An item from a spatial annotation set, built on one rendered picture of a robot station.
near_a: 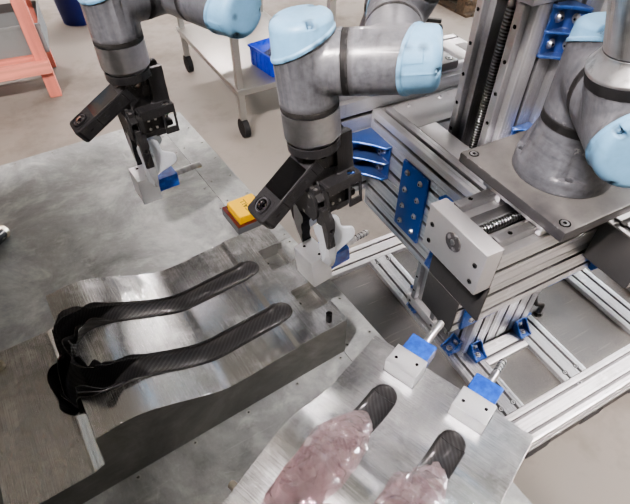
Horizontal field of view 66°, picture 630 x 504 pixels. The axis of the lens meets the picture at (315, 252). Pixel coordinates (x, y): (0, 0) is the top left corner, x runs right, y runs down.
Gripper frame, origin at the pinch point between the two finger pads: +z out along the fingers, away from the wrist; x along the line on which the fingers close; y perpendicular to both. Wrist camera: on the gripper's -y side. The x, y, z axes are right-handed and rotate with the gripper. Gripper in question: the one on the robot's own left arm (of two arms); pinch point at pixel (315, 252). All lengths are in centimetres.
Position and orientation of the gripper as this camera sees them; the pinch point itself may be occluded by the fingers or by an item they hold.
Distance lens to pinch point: 76.9
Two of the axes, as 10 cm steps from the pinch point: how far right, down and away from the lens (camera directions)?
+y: 8.2, -4.6, 3.5
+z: 1.0, 7.1, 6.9
